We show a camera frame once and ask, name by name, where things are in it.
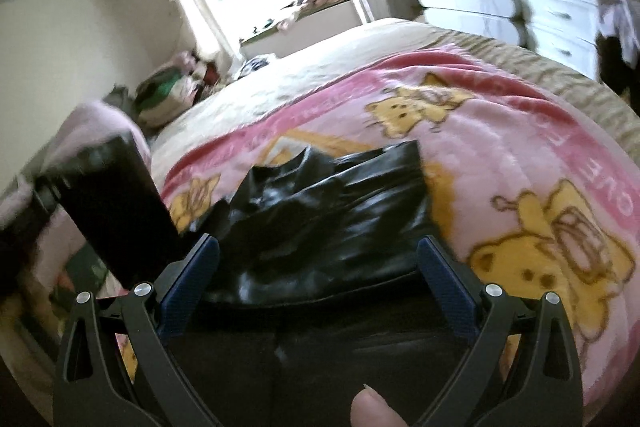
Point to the white desk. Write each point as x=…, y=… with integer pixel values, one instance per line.
x=465, y=2

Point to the black leather garment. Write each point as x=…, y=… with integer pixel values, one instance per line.
x=325, y=227

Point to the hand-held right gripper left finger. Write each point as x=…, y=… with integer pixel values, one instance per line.
x=190, y=277

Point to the pile of green white clothes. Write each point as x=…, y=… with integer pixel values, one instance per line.
x=170, y=92

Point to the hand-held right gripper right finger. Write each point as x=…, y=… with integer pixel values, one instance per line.
x=445, y=277

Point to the pile of clothes on floor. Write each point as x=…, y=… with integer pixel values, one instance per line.
x=617, y=52

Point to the bed with beige bedspread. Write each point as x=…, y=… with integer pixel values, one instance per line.
x=320, y=67

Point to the pink printed blanket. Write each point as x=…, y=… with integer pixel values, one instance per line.
x=500, y=167

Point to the white dresser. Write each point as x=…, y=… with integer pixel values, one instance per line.
x=560, y=2

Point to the person's right hand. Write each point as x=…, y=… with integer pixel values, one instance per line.
x=377, y=414

